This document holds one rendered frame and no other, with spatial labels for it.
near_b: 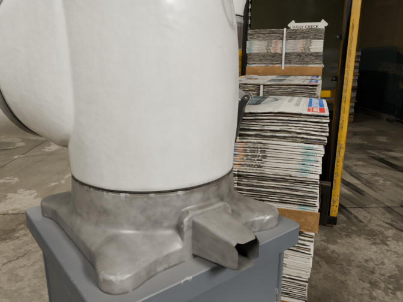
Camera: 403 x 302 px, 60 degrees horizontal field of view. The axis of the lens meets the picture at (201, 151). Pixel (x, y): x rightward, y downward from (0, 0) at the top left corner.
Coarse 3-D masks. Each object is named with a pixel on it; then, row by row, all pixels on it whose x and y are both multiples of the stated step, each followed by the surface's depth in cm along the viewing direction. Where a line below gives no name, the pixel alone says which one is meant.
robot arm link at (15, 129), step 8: (0, 0) 28; (0, 96) 29; (0, 104) 30; (0, 112) 30; (8, 112) 30; (0, 120) 32; (8, 120) 31; (16, 120) 31; (0, 128) 33; (8, 128) 33; (16, 128) 32; (24, 128) 32; (8, 136) 36; (16, 136) 35; (24, 136) 35; (32, 136) 35; (40, 136) 34
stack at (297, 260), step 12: (300, 240) 71; (312, 240) 69; (288, 252) 72; (300, 252) 71; (312, 252) 72; (288, 264) 73; (300, 264) 72; (288, 276) 73; (300, 276) 72; (288, 288) 74; (300, 288) 73; (288, 300) 75; (300, 300) 74
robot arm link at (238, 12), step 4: (236, 0) 54; (240, 0) 55; (244, 0) 56; (236, 4) 55; (240, 4) 55; (244, 4) 57; (236, 8) 55; (240, 8) 56; (236, 12) 55; (240, 12) 56; (240, 16) 57
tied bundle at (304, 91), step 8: (240, 88) 125; (248, 88) 124; (256, 88) 124; (264, 88) 123; (272, 88) 122; (280, 88) 121; (288, 88) 120; (296, 88) 119; (304, 88) 118; (312, 88) 117; (296, 96) 119; (304, 96) 119; (312, 96) 118
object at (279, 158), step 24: (264, 96) 88; (288, 96) 87; (264, 120) 63; (288, 120) 62; (312, 120) 61; (240, 144) 66; (264, 144) 64; (288, 144) 63; (312, 144) 62; (240, 168) 67; (264, 168) 65; (288, 168) 64; (312, 168) 62; (240, 192) 68; (264, 192) 66; (288, 192) 64; (312, 192) 63
